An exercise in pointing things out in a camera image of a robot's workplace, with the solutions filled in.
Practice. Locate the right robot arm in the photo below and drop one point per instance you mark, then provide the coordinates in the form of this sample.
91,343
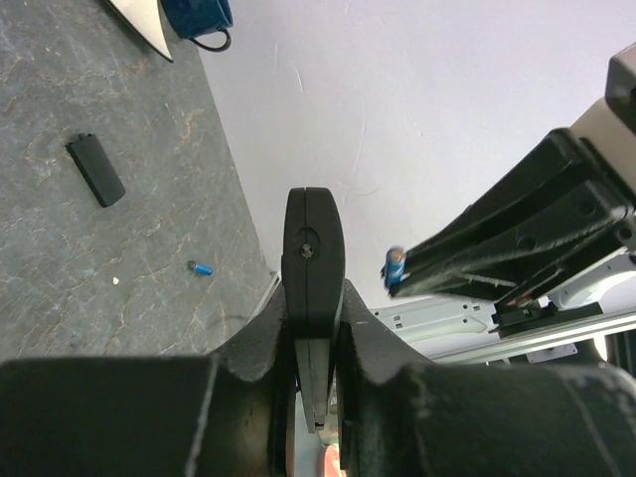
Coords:
579,298

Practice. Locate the dark blue mug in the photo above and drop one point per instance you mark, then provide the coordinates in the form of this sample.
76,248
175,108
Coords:
191,19

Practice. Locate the black remote battery cover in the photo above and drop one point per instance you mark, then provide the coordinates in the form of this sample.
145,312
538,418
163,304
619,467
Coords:
96,169

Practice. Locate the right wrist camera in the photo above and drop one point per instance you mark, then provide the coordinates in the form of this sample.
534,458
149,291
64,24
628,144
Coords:
607,128

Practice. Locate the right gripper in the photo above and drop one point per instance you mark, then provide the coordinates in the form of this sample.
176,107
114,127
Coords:
561,211

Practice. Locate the square white plate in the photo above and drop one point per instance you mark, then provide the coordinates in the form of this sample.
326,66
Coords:
143,16

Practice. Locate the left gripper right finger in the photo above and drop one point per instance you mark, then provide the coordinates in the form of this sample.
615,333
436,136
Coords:
403,415

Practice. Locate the blue metallic battery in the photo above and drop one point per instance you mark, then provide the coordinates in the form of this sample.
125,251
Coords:
199,268

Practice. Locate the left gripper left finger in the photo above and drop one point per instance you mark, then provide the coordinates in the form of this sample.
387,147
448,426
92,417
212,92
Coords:
220,414

